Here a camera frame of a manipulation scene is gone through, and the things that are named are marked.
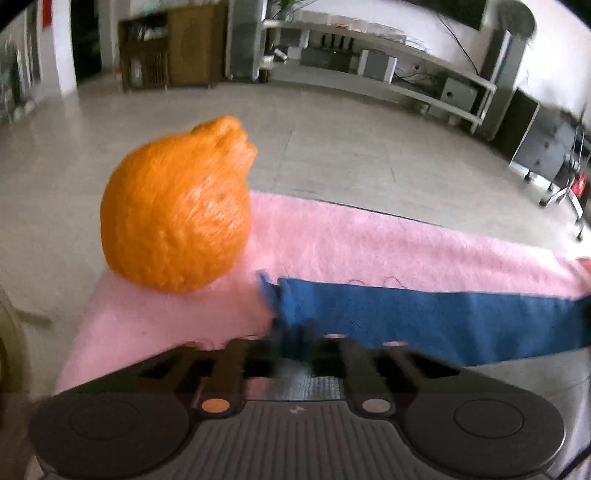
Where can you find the bumpy orange citrus fruit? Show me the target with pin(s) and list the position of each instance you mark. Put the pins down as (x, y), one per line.
(175, 207)

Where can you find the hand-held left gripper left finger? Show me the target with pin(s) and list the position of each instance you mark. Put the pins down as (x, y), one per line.
(272, 353)

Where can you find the long metal shelf unit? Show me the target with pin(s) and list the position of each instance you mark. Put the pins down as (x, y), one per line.
(383, 41)

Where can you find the tall grey metal cabinet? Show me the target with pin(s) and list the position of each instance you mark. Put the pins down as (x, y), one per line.
(244, 41)

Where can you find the black wall television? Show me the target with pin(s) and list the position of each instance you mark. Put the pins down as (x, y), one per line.
(448, 11)

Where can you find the green potted plant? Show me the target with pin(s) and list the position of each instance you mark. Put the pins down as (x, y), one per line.
(286, 8)

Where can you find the red bag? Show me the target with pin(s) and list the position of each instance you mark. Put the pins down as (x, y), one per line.
(581, 185)

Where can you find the tall grey column appliance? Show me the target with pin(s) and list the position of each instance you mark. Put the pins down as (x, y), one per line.
(501, 83)

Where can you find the pink printed blanket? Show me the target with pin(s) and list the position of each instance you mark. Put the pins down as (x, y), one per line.
(369, 240)

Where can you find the dark blue garment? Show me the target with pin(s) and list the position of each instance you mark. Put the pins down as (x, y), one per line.
(438, 318)

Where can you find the dark drawer cabinet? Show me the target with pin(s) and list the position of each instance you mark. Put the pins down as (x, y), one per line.
(540, 138)

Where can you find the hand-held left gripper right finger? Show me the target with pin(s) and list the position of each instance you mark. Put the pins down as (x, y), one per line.
(323, 353)

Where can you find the grey speaker box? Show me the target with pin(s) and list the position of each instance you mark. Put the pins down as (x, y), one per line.
(376, 65)
(458, 93)

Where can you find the office chair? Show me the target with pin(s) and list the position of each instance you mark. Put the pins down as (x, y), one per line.
(565, 189)

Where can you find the brown wooden cabinet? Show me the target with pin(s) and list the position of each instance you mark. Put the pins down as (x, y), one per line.
(194, 46)

